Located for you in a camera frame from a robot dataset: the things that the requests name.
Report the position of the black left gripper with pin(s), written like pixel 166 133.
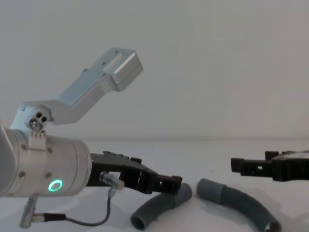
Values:
pixel 125 171

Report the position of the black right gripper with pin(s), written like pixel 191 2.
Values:
pixel 292 166

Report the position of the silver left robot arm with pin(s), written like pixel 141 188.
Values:
pixel 67 159

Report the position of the white table cloth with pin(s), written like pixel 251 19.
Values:
pixel 217 157

